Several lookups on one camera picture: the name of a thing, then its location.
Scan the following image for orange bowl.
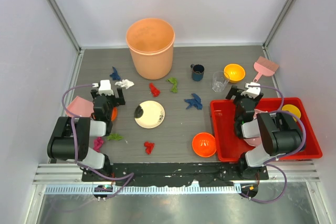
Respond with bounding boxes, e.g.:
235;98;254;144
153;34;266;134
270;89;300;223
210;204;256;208
192;132;217;158
111;107;118;121

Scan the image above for pink dustpan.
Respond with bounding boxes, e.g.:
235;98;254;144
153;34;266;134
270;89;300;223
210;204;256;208
67;96;93;117

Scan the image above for pink hand brush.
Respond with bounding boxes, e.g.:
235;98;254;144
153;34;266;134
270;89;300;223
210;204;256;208
253;57;279;83

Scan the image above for green paper scrap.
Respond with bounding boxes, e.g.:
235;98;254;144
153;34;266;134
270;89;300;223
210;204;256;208
166;77;178;93
107;133;123;141

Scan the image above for cream plate with black patch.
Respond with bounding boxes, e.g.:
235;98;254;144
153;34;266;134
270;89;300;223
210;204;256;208
134;101;165;129

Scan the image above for magenta paper scrap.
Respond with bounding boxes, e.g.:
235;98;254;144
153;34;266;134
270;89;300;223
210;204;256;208
93;137;104;153

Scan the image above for orange bowl front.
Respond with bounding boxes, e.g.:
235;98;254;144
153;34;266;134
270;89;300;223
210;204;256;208
192;132;217;158

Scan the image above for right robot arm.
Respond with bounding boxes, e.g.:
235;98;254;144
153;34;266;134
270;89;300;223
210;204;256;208
226;82;307;179

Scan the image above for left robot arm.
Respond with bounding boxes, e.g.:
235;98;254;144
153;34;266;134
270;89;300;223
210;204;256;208
47;88;127;182

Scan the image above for white paper scrap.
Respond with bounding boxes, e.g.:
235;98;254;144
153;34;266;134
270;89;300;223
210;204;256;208
115;79;134;89

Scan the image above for yellow-orange bowl back right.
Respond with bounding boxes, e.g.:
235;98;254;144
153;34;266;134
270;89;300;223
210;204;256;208
224;63;246;83

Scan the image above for clear drinking glass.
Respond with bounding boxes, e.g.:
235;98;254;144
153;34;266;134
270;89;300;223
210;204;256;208
212;70;230;92

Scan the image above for blue paper scrap back left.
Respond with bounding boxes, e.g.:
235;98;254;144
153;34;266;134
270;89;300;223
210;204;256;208
109;67;121;81

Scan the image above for blue paper scrap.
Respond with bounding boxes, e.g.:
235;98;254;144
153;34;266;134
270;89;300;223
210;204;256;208
184;93;203;110
109;67;121;81

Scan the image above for yellow cup in tray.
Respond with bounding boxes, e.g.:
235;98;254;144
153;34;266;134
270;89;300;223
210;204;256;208
281;104;301;122

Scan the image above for red paper scrap centre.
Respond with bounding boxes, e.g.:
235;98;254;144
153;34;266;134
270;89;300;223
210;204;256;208
149;83;161;97

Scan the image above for red paper scrap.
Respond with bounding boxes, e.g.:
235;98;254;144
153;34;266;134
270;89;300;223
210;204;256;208
144;141;155;155
149;83;161;97

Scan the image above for pink dotted plate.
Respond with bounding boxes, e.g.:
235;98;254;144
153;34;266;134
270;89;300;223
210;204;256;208
241;109;267;147

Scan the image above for blue paper scrap right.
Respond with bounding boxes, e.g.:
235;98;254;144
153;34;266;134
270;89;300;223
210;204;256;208
184;93;203;110

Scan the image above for dark blue mug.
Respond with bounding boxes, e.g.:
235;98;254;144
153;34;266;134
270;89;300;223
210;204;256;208
191;64;205;81

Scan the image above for red plastic tray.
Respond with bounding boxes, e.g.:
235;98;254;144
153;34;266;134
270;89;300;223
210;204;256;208
210;98;323;163

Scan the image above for red paper scrap front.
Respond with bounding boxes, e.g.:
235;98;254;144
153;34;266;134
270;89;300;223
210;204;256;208
144;141;155;155

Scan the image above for orange plastic waste bin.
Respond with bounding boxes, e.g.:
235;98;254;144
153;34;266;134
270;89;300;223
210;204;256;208
126;18;175;80

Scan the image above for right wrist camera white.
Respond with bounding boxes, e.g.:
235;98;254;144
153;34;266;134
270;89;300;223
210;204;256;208
241;82;261;98

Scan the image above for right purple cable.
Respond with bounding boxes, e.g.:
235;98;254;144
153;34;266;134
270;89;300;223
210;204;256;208
240;85;307;204

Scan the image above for purple cable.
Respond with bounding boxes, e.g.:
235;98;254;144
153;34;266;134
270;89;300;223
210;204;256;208
61;83;135;199
240;85;307;204

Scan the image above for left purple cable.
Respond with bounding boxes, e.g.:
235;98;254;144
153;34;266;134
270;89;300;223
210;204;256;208
61;83;135;199

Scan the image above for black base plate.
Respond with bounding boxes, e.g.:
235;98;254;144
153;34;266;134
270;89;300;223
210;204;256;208
81;162;269;187

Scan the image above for front aluminium rail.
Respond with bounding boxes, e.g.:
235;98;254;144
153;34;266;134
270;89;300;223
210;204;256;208
33;161;320;187

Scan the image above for slotted cable duct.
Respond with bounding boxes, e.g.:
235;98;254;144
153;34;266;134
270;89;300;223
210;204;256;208
45;184;241;195

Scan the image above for left aluminium frame post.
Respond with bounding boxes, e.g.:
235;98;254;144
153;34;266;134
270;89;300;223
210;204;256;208
47;0;81;52

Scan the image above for aluminium frame post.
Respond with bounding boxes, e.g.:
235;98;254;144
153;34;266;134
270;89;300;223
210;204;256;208
47;0;81;52
263;0;296;50

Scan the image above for right aluminium frame post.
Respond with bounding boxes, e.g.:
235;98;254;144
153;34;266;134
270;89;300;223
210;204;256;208
263;0;296;50

